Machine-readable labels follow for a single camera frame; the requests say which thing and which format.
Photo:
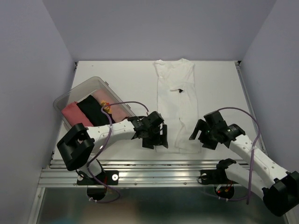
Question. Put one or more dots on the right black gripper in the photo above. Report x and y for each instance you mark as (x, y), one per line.
(201, 124)

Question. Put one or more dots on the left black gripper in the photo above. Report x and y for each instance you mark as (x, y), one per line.
(148, 143)

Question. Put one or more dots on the white printed t-shirt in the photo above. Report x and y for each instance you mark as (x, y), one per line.
(178, 105)

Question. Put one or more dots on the clear plastic storage bin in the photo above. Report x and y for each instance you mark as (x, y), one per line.
(79, 93)

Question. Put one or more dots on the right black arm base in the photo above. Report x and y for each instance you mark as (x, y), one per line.
(226, 171)

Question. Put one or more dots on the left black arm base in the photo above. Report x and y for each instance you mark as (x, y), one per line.
(108, 177)

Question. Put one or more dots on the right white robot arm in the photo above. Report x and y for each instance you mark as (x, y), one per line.
(276, 186)

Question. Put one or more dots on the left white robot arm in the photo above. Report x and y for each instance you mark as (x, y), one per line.
(81, 145)

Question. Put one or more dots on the rolled pink printed t-shirt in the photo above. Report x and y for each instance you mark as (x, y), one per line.
(116, 111)

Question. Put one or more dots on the rolled black t-shirt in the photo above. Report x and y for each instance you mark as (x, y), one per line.
(92, 110)

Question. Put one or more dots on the rolled red t-shirt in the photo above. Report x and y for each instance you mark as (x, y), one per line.
(74, 115)

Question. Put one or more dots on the aluminium mounting rail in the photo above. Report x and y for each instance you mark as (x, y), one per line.
(132, 174)

